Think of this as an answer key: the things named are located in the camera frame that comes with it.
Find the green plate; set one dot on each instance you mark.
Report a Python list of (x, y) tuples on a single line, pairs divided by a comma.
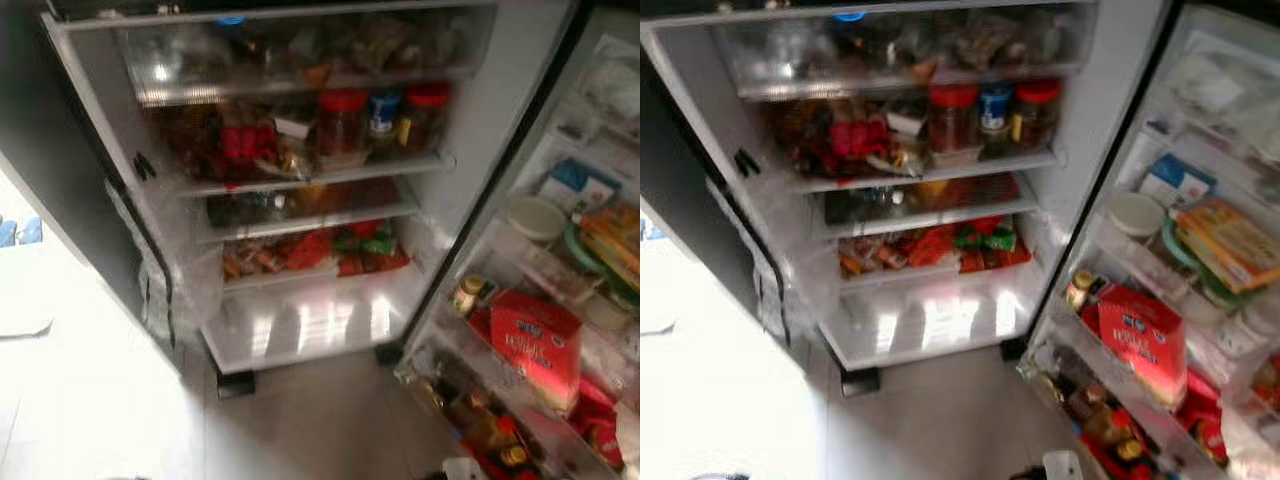
[(578, 255), (1175, 252)]

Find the blue white carton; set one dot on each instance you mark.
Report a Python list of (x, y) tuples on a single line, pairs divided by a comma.
[(578, 185), (1175, 180)]

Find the white fridge door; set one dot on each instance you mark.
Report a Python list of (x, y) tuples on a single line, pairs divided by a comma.
[(480, 250), (1100, 240)]

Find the red lid glass jar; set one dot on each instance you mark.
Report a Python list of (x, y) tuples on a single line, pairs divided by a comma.
[(1036, 110), (425, 115), (342, 125), (952, 120)]

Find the clear plastic fridge drawer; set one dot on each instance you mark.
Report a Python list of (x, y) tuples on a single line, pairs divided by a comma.
[(200, 60), (800, 55), (900, 205), (300, 205)]

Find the white fridge crisper drawer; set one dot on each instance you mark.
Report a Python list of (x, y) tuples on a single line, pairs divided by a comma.
[(930, 320), (310, 325)]

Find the small gold lid jar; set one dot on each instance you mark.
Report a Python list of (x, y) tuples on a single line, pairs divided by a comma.
[(468, 295), (1079, 290)]

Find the orange red snack packet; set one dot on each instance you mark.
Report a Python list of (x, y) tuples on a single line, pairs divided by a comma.
[(310, 250), (930, 246)]

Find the yellow cap bottle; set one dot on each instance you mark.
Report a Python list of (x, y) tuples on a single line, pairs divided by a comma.
[(1130, 449), (513, 456)]

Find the white open fridge body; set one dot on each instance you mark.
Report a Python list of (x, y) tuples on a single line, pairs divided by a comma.
[(700, 100), (100, 100)]

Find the orange yellow food box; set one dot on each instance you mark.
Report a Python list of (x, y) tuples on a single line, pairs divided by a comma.
[(612, 240), (1230, 240)]

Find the blue lid jar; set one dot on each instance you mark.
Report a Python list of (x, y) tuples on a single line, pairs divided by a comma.
[(996, 115), (384, 120)]

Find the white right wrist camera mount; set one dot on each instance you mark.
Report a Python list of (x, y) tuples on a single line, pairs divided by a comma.
[(464, 470), (1062, 467)]

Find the red cardboard box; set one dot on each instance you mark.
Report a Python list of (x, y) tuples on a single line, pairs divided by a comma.
[(535, 345), (1140, 340)]

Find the white bowl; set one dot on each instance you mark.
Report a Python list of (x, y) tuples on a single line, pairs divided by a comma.
[(1137, 213), (535, 218)]

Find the green red snack packet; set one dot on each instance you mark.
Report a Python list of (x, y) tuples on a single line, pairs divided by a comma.
[(365, 243), (985, 238)]

